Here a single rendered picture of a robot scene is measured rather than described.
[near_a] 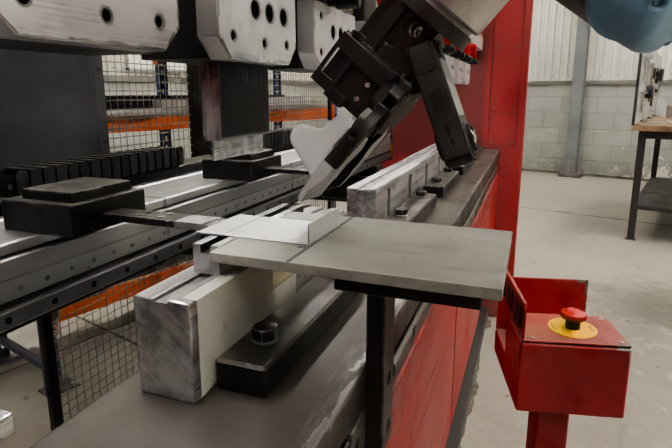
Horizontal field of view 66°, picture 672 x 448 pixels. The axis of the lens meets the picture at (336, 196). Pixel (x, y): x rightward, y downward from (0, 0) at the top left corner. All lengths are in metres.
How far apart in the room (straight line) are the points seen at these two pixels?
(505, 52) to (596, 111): 5.34
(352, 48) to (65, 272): 0.45
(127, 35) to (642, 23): 0.33
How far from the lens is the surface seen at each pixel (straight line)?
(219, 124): 0.52
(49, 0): 0.33
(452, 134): 0.46
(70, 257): 0.72
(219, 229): 0.57
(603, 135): 7.91
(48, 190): 0.69
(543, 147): 8.07
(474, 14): 0.46
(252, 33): 0.50
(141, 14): 0.38
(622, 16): 0.40
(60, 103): 1.07
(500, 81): 2.64
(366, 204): 0.97
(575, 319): 0.90
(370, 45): 0.49
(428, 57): 0.46
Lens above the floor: 1.15
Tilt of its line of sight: 11 degrees down
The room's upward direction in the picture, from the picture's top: straight up
